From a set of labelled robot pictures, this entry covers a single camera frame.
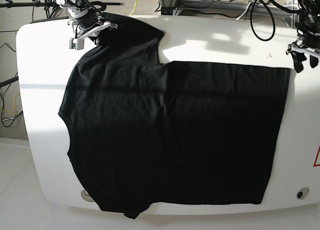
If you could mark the aluminium frame base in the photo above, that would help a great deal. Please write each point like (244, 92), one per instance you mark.
(198, 6)

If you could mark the right table grommet cap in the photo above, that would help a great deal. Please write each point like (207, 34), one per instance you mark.
(302, 193)

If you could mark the black tripod stand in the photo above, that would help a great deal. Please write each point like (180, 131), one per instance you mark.
(50, 7)

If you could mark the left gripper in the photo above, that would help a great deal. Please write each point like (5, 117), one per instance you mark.
(304, 45)

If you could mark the left table grommet cap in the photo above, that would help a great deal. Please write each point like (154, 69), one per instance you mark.
(85, 195)

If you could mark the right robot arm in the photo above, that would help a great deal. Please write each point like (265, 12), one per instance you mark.
(86, 8)

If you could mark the black T-shirt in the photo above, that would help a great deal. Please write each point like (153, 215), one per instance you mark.
(189, 133)

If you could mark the table grommet cap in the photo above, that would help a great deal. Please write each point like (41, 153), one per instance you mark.
(85, 195)
(302, 193)

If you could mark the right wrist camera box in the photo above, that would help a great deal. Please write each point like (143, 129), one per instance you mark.
(76, 44)

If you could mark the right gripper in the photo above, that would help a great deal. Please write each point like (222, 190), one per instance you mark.
(90, 26)

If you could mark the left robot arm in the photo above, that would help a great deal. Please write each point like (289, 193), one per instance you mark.
(308, 35)

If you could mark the red triangle warning sticker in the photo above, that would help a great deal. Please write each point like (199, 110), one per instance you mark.
(317, 159)

